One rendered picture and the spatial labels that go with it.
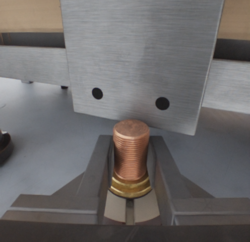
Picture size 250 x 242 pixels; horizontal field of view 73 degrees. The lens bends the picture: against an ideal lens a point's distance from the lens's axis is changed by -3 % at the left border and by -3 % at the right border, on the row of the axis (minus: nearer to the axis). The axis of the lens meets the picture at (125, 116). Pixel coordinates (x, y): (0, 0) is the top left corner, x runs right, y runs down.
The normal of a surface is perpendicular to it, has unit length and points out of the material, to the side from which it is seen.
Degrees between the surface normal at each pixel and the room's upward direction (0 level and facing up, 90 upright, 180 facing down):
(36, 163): 180
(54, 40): 90
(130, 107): 90
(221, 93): 90
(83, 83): 90
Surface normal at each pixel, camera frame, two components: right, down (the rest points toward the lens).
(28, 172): 0.01, -0.88
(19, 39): -0.36, 0.44
